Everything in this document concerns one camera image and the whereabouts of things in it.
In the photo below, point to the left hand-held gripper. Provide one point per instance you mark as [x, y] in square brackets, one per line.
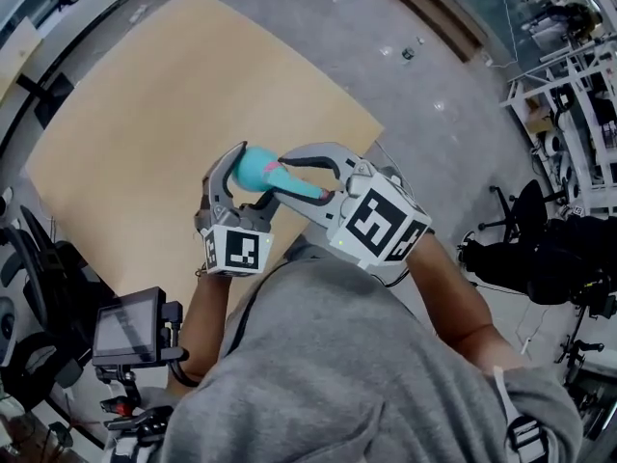
[241, 253]

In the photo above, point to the person's grey sweatshirt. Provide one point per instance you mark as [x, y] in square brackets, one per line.
[347, 379]

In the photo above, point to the black monitor mount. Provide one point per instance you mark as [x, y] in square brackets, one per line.
[144, 393]

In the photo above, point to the small black monitor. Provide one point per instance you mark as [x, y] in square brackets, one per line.
[127, 328]

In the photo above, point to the white power strip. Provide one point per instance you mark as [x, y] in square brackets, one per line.
[487, 59]

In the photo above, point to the black office chair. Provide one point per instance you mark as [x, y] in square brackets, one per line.
[525, 210]

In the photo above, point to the white shelving rack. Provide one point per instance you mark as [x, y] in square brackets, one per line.
[573, 114]

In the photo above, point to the pale wooden board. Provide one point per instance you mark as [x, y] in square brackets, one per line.
[17, 61]

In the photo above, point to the black equipment chair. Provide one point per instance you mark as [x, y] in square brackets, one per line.
[43, 297]

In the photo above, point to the person's left forearm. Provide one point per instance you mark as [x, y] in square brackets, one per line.
[205, 326]

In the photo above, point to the person's right forearm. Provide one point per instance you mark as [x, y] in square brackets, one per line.
[458, 307]

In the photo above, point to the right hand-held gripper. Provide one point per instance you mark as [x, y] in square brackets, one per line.
[376, 220]

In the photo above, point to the wooden steps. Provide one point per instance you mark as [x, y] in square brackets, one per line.
[434, 8]

